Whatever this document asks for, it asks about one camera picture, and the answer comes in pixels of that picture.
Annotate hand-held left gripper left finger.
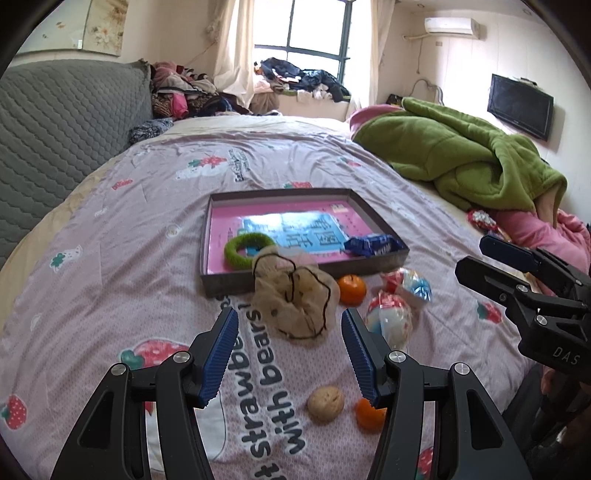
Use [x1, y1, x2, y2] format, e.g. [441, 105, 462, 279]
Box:
[50, 306, 240, 480]

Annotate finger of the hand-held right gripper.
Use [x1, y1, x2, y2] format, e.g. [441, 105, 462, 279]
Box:
[479, 234, 591, 301]
[455, 256, 560, 333]

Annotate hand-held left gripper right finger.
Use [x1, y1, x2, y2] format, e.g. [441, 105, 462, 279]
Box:
[340, 307, 532, 480]

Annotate brown walnut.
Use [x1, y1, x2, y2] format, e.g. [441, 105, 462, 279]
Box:
[307, 386, 345, 424]

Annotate red and white snack packet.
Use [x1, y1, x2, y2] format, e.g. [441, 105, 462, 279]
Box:
[365, 291, 414, 354]

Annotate orange tangerine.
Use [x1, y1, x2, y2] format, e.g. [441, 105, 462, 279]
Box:
[355, 397, 387, 433]
[337, 274, 368, 305]

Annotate grey shallow cardboard box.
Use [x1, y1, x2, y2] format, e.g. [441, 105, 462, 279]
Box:
[199, 188, 410, 297]

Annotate beige mesh hair scrunchie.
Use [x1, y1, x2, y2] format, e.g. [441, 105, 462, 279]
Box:
[252, 247, 341, 347]

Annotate blue snack packet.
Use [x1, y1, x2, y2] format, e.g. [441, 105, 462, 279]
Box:
[344, 234, 403, 258]

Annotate pink blanket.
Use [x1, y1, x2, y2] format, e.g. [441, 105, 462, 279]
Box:
[496, 185, 591, 296]

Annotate red patterned wrapper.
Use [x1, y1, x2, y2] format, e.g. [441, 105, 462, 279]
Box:
[466, 209, 499, 232]

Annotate candy packet with blue bow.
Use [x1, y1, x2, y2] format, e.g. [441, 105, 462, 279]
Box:
[379, 268, 432, 308]

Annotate green fleece blanket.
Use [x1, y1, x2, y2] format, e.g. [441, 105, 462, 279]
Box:
[352, 97, 568, 215]

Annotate pink picture book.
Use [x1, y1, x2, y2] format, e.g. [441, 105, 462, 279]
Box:
[208, 198, 399, 274]

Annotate strawberry printed bed sheet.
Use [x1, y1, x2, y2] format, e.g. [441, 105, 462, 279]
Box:
[0, 115, 546, 480]

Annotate pink pillow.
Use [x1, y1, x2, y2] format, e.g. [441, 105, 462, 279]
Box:
[347, 104, 403, 136]

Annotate white air conditioner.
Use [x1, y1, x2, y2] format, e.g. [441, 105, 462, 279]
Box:
[424, 17, 481, 38]

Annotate cream curtain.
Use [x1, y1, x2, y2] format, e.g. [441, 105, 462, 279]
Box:
[212, 0, 259, 112]
[369, 0, 403, 106]

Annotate blue patterned cloth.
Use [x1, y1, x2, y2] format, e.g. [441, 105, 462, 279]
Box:
[128, 117, 175, 145]

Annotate dark clothes on windowsill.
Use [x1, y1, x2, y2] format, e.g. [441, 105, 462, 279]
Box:
[254, 58, 352, 103]

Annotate pile of mixed clothes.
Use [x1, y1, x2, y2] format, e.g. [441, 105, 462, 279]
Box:
[150, 60, 252, 121]

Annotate grey quilted headboard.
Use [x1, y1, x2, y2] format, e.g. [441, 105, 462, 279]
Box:
[0, 60, 153, 273]

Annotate dark framed window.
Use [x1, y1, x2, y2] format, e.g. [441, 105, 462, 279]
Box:
[254, 0, 372, 93]

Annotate green fuzzy hair ring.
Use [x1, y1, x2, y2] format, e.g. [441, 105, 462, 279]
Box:
[224, 233, 277, 270]

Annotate black wall television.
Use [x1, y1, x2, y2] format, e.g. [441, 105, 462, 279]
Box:
[487, 74, 555, 141]

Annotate white wall cable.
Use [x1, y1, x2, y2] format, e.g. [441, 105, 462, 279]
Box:
[412, 78, 447, 105]

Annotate floral wall picture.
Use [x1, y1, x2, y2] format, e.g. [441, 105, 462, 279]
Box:
[18, 0, 127, 58]

